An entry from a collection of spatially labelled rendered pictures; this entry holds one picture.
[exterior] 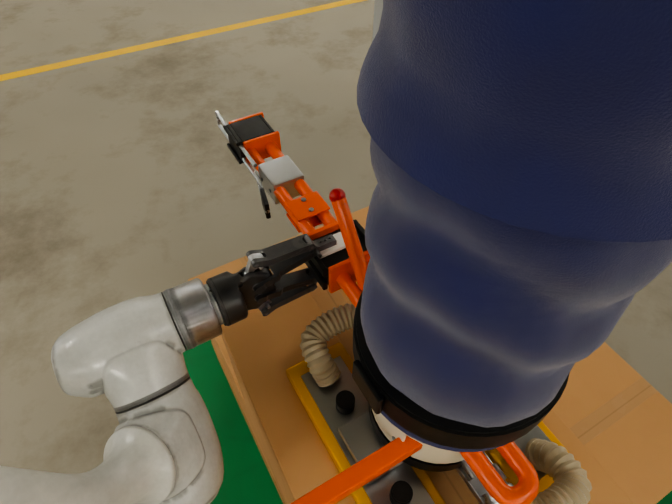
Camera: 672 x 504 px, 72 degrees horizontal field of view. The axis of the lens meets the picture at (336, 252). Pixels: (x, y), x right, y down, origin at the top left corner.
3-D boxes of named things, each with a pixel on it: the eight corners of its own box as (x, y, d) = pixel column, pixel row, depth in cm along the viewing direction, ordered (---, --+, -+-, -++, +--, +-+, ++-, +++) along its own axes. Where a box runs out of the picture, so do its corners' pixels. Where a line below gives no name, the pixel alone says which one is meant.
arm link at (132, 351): (161, 288, 70) (195, 368, 71) (51, 332, 65) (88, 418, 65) (157, 284, 60) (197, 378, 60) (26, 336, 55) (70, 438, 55)
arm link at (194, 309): (173, 315, 71) (210, 299, 73) (192, 362, 66) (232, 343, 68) (156, 278, 65) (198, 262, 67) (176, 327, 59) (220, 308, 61)
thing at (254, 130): (281, 153, 94) (279, 132, 91) (247, 164, 92) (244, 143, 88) (264, 131, 99) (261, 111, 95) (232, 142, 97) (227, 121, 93)
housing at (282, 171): (307, 193, 87) (306, 174, 84) (274, 205, 85) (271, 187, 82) (290, 172, 91) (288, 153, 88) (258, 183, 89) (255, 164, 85)
